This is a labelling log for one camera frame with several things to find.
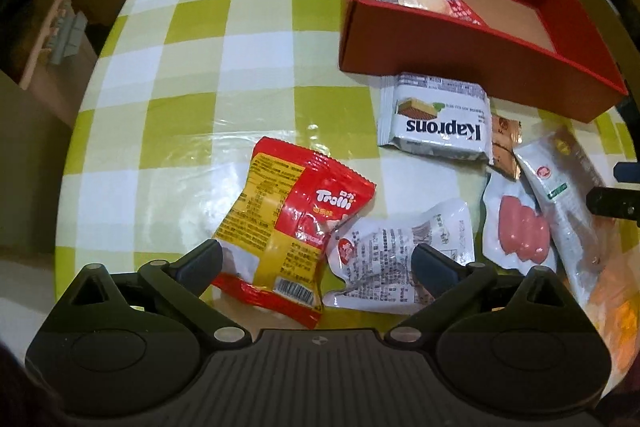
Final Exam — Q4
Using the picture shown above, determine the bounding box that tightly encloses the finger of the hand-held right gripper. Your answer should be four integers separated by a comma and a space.
586, 186, 640, 224
614, 161, 640, 184

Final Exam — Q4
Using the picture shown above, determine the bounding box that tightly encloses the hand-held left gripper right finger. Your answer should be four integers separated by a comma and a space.
384, 243, 577, 349

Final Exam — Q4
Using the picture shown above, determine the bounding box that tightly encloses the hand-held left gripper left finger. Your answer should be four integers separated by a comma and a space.
65, 239, 252, 349

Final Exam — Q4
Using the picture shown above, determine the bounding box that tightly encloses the white green snack packet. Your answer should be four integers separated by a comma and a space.
514, 127, 608, 308

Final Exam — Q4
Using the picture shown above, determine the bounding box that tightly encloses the red yellow gummy packet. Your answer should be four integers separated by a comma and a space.
210, 137, 377, 329

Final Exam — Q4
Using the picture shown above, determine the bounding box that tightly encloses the white wafer packet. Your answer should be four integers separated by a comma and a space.
377, 73, 493, 165

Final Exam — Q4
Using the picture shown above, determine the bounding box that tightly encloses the red cardboard box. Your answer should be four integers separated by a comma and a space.
339, 0, 629, 124

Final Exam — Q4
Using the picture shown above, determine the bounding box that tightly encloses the red green snack packet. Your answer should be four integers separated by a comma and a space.
440, 0, 488, 28

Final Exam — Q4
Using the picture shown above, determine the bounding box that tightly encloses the clear pink sausage packet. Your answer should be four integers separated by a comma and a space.
481, 172, 558, 273

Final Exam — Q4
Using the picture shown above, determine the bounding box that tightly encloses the gold brown snack packet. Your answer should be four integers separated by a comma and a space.
487, 113, 523, 180

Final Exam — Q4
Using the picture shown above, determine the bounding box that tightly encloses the green white checked tablecloth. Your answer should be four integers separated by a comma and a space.
55, 0, 640, 388

